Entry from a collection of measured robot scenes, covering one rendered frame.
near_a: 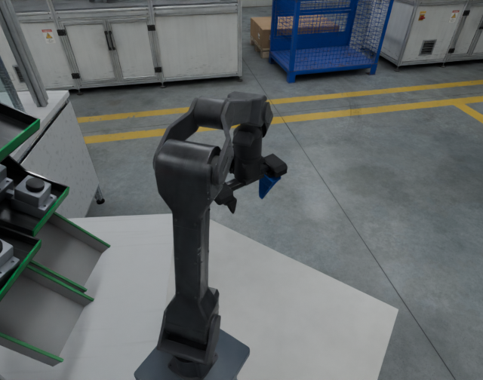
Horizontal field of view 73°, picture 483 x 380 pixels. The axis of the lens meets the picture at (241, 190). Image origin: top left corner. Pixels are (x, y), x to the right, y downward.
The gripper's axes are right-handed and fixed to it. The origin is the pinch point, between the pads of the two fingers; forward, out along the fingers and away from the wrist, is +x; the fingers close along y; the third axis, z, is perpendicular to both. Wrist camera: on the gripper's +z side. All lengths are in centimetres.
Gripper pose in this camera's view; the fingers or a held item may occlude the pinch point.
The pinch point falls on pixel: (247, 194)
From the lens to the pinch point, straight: 75.4
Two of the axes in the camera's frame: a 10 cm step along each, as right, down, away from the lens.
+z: -5.7, -5.6, 6.0
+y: -8.2, 3.9, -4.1
